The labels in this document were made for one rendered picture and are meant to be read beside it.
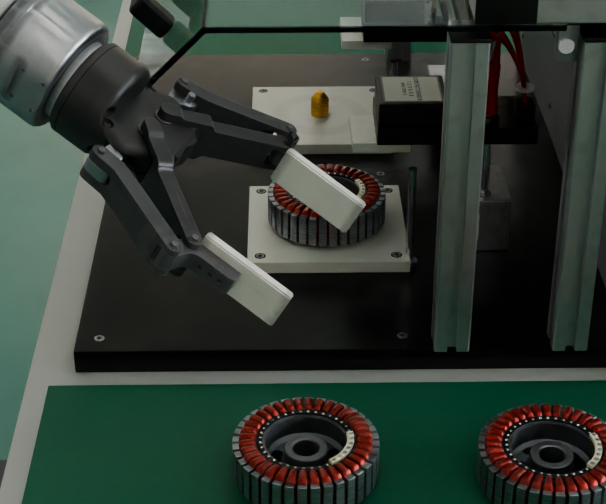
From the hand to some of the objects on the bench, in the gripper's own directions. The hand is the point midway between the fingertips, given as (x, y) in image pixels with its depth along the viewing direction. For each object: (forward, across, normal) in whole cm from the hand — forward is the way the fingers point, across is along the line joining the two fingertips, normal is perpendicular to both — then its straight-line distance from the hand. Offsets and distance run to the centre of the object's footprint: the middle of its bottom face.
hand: (308, 252), depth 102 cm
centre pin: (-10, -54, -25) cm, 60 cm away
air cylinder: (+10, -38, -14) cm, 42 cm away
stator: (+10, 0, -17) cm, 20 cm away
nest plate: (-10, -54, -26) cm, 61 cm away
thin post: (+7, -30, -16) cm, 35 cm away
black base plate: (-3, -44, -25) cm, 50 cm away
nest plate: (-1, -32, -21) cm, 38 cm away
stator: (+25, -6, -9) cm, 27 cm away
